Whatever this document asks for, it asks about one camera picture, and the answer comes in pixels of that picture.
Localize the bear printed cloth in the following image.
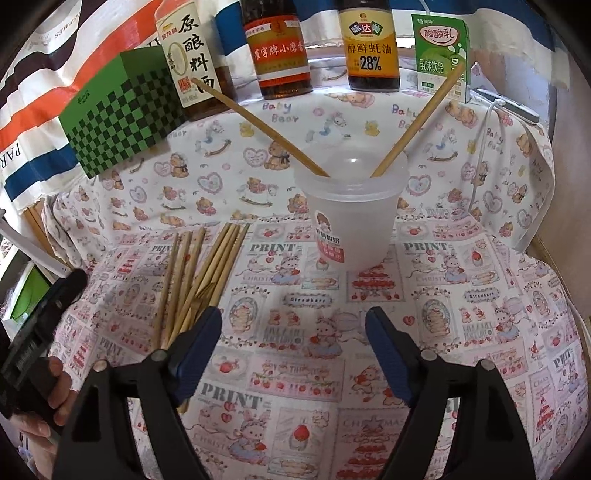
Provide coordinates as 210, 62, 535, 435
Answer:
44, 88, 557, 254

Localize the translucent plastic cup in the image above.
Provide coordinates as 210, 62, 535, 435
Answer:
294, 150, 411, 273

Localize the person's left hand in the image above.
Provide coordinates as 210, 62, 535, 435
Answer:
11, 356, 74, 467

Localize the white label cooking wine bottle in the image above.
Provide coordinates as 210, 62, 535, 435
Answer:
154, 0, 237, 122

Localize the pile of bamboo chopsticks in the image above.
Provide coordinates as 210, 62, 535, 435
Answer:
151, 223, 251, 415

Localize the yellow label oyster sauce bottle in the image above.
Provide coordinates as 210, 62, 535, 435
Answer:
335, 0, 402, 92

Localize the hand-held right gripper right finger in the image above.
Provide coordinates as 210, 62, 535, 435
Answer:
365, 306, 539, 480

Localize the green milk drink carton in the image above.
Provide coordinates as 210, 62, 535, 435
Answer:
411, 13, 472, 103

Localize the white grey device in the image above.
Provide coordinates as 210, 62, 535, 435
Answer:
475, 88, 542, 126

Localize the striped cloth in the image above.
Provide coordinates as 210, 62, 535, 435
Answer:
0, 0, 557, 215

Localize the red label sesame oil bottle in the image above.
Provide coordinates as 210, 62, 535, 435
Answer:
240, 0, 315, 100

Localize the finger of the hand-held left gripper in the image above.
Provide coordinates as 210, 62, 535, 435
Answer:
42, 269, 89, 326

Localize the bamboo chopstick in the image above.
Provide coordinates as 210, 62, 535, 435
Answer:
196, 78, 330, 178
370, 64, 465, 179

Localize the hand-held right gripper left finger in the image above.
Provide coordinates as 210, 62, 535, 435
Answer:
52, 306, 223, 480

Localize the green checkered box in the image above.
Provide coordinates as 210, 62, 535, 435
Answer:
58, 46, 190, 179

